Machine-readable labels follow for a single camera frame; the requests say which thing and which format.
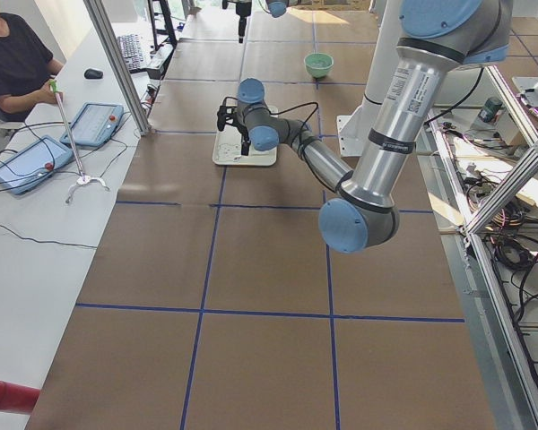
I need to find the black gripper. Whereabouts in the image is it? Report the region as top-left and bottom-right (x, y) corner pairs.
(221, 0), (252, 44)
(217, 96), (251, 156)

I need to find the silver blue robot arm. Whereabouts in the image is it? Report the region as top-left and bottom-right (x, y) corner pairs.
(217, 1), (513, 254)
(221, 0), (301, 44)

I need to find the white bear print tray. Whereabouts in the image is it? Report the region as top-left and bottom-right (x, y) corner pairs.
(212, 104), (281, 168)

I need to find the green bowl with ice cubes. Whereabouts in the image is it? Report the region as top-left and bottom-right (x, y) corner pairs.
(304, 53), (334, 79)

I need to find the black keyboard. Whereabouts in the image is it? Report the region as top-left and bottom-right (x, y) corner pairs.
(117, 34), (145, 73)

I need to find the blue teach pendant far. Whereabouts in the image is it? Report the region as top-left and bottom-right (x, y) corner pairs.
(70, 102), (124, 148)

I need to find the blue teach pendant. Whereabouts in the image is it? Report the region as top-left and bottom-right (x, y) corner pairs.
(0, 135), (74, 195)
(70, 102), (124, 148)

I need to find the black computer mouse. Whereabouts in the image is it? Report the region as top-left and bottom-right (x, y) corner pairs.
(83, 68), (104, 80)

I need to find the pink rod on stand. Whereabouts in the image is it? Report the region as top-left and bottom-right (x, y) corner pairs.
(48, 78), (110, 204)

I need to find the blue teach pendant near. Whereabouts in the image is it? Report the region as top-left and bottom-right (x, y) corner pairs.
(0, 135), (74, 195)

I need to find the seated person in black shirt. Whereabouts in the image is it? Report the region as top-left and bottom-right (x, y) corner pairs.
(0, 12), (64, 122)

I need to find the green device on rack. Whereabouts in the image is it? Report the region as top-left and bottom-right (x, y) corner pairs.
(479, 96), (503, 123)

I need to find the red cylinder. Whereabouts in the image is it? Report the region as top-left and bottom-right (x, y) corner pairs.
(0, 381), (40, 415)

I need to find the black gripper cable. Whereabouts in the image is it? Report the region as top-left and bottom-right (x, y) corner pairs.
(275, 101), (320, 135)

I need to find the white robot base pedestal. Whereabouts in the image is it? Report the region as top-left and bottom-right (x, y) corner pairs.
(336, 0), (403, 158)

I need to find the aluminium frame post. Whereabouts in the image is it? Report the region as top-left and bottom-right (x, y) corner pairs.
(83, 0), (151, 136)

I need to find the aluminium frame rack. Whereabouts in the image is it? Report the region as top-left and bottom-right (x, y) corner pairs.
(420, 54), (538, 429)

